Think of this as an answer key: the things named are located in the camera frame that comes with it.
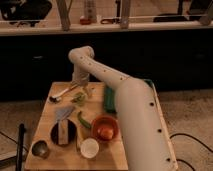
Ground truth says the white plastic cup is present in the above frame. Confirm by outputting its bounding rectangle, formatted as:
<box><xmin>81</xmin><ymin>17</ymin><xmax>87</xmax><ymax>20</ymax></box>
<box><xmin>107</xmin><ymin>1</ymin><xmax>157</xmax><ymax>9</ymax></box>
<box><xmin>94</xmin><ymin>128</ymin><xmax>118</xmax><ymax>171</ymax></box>
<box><xmin>80</xmin><ymin>138</ymin><xmax>99</xmax><ymax>159</ymax></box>

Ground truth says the orange bowl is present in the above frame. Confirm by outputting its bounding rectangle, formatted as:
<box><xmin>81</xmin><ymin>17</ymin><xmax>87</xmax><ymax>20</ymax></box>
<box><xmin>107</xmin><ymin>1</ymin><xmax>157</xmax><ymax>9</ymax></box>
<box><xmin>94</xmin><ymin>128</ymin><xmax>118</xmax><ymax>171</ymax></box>
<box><xmin>91</xmin><ymin>115</ymin><xmax>119</xmax><ymax>143</ymax></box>

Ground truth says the black pole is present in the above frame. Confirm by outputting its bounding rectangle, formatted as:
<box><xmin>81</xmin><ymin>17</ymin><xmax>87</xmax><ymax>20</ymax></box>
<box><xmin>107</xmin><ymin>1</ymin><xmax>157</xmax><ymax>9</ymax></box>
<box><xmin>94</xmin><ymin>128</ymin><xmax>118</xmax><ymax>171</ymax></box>
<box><xmin>15</xmin><ymin>123</ymin><xmax>25</xmax><ymax>171</ymax></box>

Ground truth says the grey blue cloth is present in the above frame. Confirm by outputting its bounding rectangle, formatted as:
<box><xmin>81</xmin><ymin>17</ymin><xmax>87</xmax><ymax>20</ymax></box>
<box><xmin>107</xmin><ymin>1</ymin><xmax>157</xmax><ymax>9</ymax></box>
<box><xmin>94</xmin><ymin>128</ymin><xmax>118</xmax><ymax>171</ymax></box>
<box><xmin>55</xmin><ymin>107</ymin><xmax>74</xmax><ymax>121</ymax></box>

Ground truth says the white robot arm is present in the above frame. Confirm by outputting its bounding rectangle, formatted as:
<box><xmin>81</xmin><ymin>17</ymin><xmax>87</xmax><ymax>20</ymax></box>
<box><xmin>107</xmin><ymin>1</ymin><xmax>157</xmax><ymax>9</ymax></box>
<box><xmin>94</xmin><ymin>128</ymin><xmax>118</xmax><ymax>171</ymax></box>
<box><xmin>68</xmin><ymin>46</ymin><xmax>178</xmax><ymax>171</ymax></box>

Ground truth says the small metal cup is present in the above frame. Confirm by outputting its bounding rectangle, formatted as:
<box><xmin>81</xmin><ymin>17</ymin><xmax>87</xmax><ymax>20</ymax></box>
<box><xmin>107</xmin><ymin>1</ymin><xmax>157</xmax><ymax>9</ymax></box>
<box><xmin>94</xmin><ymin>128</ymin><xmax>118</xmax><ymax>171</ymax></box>
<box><xmin>32</xmin><ymin>140</ymin><xmax>50</xmax><ymax>159</ymax></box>

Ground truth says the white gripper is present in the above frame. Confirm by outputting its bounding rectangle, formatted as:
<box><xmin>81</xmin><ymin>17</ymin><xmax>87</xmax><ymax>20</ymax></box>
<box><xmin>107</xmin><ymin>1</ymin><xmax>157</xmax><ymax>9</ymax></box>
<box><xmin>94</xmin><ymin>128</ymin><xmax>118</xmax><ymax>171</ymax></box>
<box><xmin>72</xmin><ymin>66</ymin><xmax>93</xmax><ymax>98</ymax></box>

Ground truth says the red bowl on shelf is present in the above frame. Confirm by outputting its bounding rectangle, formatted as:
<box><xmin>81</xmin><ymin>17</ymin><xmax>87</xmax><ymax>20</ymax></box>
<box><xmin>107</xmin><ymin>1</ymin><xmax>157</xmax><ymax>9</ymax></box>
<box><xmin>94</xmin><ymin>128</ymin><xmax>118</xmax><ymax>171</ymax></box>
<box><xmin>79</xmin><ymin>18</ymin><xmax>92</xmax><ymax>25</ymax></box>

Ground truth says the green chili pepper toy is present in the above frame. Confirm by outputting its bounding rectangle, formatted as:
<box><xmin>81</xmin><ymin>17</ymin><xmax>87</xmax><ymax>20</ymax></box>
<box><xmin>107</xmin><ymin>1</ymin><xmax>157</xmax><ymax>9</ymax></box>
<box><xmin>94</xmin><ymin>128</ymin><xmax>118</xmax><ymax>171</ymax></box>
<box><xmin>77</xmin><ymin>111</ymin><xmax>91</xmax><ymax>129</ymax></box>

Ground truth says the green plastic tray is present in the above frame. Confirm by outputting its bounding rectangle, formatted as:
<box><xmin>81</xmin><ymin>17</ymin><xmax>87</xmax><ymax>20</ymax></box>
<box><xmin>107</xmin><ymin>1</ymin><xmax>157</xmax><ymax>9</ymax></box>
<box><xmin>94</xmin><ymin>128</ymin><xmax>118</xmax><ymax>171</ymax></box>
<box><xmin>103</xmin><ymin>79</ymin><xmax>156</xmax><ymax>114</ymax></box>

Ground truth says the orange fruit toy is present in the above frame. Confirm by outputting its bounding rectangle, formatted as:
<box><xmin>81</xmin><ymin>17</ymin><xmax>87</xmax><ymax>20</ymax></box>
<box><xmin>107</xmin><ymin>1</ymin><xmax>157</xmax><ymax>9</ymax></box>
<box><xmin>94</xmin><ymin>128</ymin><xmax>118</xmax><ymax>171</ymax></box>
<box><xmin>100</xmin><ymin>128</ymin><xmax>114</xmax><ymax>140</ymax></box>

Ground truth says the black bag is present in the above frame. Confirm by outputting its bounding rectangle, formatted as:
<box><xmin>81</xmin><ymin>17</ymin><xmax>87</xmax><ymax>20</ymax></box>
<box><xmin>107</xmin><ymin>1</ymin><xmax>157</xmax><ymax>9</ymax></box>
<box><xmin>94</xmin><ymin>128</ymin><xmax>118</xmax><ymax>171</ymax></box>
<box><xmin>0</xmin><ymin>0</ymin><xmax>52</xmax><ymax>27</ymax></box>

